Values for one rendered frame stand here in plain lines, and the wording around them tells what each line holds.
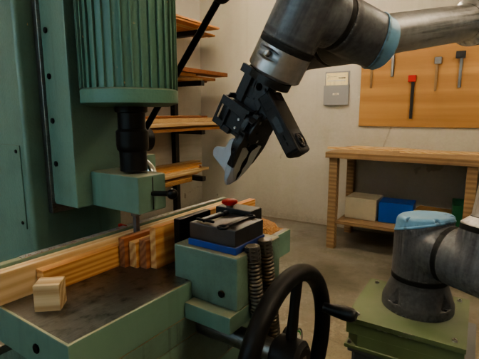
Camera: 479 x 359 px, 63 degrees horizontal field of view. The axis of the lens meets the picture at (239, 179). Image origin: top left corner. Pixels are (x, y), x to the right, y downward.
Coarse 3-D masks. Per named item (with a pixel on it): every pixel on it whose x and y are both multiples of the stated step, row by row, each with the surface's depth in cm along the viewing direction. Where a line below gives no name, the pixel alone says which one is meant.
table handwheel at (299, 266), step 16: (288, 272) 57; (304, 272) 60; (272, 288) 54; (288, 288) 55; (320, 288) 67; (272, 304) 52; (320, 304) 69; (256, 320) 51; (272, 320) 52; (288, 320) 61; (320, 320) 70; (208, 336) 68; (224, 336) 66; (240, 336) 64; (256, 336) 50; (288, 336) 60; (320, 336) 71; (240, 352) 50; (256, 352) 50; (272, 352) 60; (288, 352) 58; (304, 352) 59; (320, 352) 70
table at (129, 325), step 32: (96, 288) 64; (128, 288) 64; (160, 288) 64; (0, 320) 58; (32, 320) 54; (64, 320) 54; (96, 320) 54; (128, 320) 56; (160, 320) 62; (192, 320) 65; (224, 320) 61; (32, 352) 54; (64, 352) 49; (96, 352) 52; (128, 352) 57
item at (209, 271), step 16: (272, 240) 70; (176, 256) 68; (192, 256) 66; (208, 256) 64; (224, 256) 62; (240, 256) 62; (176, 272) 69; (192, 272) 67; (208, 272) 65; (224, 272) 63; (240, 272) 62; (192, 288) 67; (208, 288) 65; (224, 288) 63; (240, 288) 62; (224, 304) 64; (240, 304) 63
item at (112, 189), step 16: (96, 176) 77; (112, 176) 74; (128, 176) 72; (144, 176) 72; (160, 176) 75; (96, 192) 77; (112, 192) 75; (128, 192) 72; (144, 192) 72; (112, 208) 75; (128, 208) 72; (144, 208) 72; (160, 208) 75
